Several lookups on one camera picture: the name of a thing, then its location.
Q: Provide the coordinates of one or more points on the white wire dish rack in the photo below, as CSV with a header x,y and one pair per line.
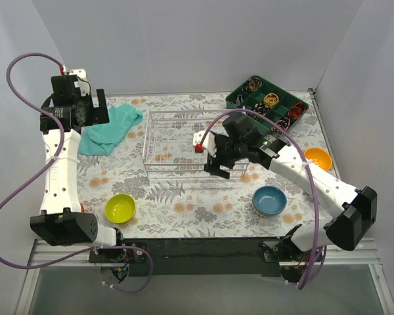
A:
x,y
168,149

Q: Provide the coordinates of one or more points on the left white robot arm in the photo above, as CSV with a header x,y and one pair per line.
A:
x,y
62,220

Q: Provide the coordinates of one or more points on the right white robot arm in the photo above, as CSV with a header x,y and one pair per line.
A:
x,y
353,210

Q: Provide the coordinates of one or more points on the grey black folded sock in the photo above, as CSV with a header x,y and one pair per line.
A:
x,y
239,100

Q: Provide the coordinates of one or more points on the aluminium frame rail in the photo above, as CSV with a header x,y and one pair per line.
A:
x,y
166,248

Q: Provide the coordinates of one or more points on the floral patterned table mat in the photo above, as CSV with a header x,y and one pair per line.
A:
x,y
174,208

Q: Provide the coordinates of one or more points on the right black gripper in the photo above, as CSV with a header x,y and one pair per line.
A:
x,y
221,159

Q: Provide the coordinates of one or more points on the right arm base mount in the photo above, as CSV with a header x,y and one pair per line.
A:
x,y
283,250

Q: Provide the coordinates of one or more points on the pink black rolled sock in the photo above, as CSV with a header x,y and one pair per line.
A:
x,y
283,124

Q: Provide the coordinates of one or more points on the teal cloth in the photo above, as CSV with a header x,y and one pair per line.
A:
x,y
102,139

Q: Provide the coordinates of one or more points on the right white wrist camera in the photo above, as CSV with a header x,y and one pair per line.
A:
x,y
208,144

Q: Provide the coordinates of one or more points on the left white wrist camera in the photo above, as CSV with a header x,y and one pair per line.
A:
x,y
82,82

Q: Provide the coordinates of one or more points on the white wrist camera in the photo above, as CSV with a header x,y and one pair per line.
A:
x,y
82,82
208,144

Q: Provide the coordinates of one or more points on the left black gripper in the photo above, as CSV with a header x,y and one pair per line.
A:
x,y
99,107

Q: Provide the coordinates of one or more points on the red black rolled sock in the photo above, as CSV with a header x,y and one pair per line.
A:
x,y
296,111

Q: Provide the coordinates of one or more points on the orange yellow bowl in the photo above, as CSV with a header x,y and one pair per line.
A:
x,y
320,157

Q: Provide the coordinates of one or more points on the blue ceramic bowl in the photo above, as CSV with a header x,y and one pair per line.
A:
x,y
269,201

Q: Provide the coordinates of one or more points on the black white rolled sock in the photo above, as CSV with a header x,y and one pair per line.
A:
x,y
260,110

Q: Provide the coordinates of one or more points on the green divided organizer tray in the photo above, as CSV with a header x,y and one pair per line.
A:
x,y
287,100

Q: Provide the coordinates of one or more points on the yellow rolled sock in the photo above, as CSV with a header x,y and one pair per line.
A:
x,y
271,100

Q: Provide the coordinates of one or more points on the brown patterned rolled sock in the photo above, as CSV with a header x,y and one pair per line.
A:
x,y
253,84

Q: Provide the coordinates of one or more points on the lime green bowl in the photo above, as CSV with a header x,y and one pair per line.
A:
x,y
120,208

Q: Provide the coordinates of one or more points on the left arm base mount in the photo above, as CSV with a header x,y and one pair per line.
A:
x,y
118,264

